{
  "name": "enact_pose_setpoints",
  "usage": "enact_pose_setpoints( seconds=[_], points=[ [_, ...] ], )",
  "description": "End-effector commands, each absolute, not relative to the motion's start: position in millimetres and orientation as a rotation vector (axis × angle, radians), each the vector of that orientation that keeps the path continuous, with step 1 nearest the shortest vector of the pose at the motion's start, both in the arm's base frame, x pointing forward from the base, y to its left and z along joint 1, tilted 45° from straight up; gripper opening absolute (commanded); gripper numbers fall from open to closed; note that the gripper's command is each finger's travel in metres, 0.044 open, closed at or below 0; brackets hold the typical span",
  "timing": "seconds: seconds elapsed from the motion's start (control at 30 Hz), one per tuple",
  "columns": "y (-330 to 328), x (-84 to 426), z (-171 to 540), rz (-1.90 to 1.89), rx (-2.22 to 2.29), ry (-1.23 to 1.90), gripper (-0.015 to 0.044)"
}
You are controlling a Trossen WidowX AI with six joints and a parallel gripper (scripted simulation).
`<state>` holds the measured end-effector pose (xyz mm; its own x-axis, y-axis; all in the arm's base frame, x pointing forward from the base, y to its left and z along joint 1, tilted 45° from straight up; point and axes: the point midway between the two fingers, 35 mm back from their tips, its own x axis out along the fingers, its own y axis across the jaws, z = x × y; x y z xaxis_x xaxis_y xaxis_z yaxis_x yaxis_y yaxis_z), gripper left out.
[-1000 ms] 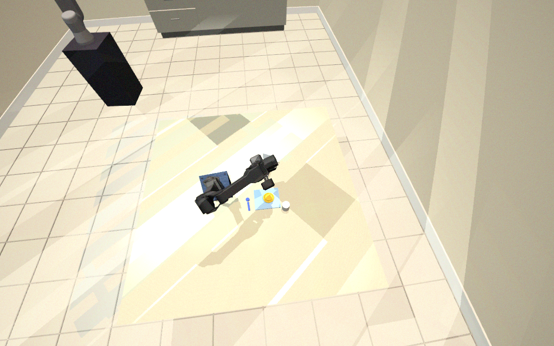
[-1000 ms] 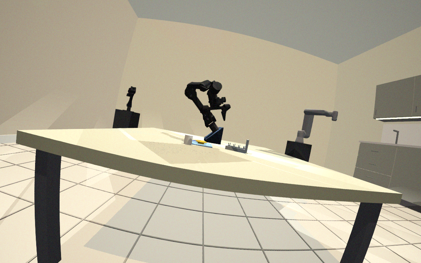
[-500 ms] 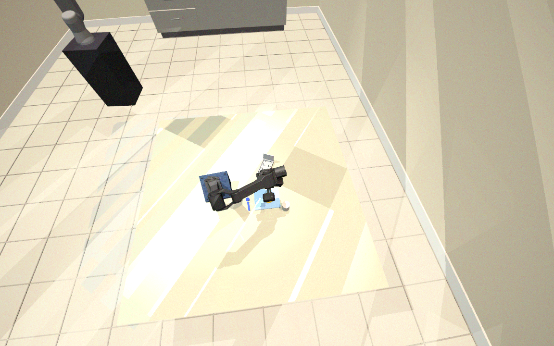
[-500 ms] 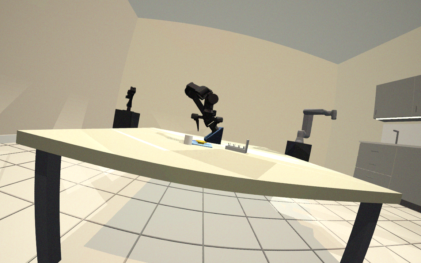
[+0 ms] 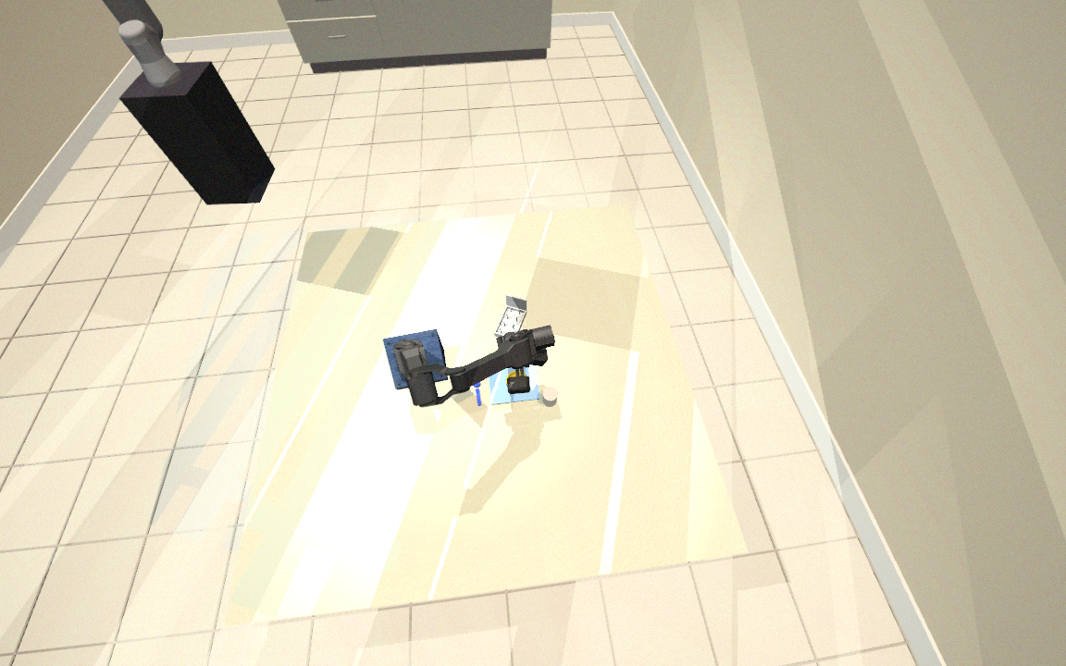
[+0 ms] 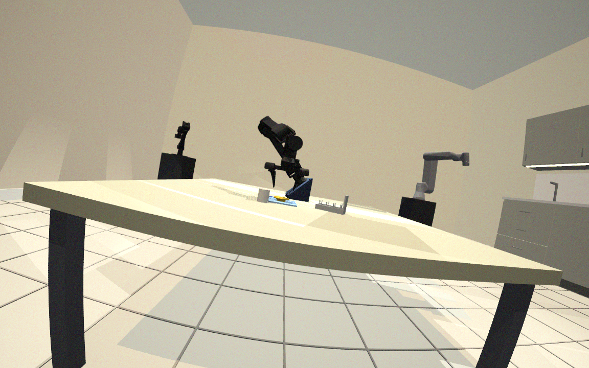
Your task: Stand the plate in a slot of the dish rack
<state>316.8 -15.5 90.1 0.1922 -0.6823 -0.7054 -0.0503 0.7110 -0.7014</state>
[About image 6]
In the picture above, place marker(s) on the light blue square mat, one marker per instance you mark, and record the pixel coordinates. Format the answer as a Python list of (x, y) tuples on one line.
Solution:
[(288, 202)]

